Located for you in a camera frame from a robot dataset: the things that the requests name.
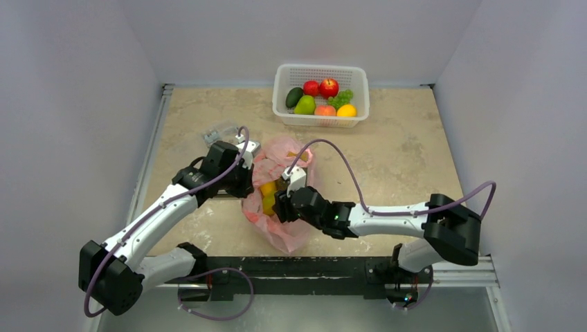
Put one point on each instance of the pink printed plastic bag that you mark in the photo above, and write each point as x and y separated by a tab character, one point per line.
275	156

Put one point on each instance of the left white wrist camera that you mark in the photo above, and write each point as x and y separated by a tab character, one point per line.
249	150

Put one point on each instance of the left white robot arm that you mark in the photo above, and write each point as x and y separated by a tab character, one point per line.
114	273

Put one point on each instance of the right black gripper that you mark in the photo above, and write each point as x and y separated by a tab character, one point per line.
282	207

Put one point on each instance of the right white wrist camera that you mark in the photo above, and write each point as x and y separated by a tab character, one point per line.
295	178

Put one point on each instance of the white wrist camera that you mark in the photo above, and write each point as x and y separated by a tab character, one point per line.
295	178
249	150

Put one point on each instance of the green fake grapes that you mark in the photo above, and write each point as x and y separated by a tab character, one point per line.
341	99

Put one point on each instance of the fake peach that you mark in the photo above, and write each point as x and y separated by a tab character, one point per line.
325	110

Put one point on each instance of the white perforated plastic basket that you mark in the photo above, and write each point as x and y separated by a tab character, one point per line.
289	76

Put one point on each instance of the dark green fake avocado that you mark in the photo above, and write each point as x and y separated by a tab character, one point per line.
293	97

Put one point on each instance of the yellow fake banana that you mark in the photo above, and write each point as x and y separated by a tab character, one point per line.
268	191

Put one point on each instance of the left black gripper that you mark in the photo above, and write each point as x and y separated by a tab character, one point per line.
246	187

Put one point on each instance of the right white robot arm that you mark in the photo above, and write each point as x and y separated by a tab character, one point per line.
443	229

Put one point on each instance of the yellow orange fake fruit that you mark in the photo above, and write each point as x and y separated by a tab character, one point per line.
347	111

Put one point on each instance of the small red fake fruit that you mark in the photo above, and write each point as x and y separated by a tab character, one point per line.
311	88

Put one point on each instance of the red fake apple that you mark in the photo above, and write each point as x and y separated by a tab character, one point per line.
329	87

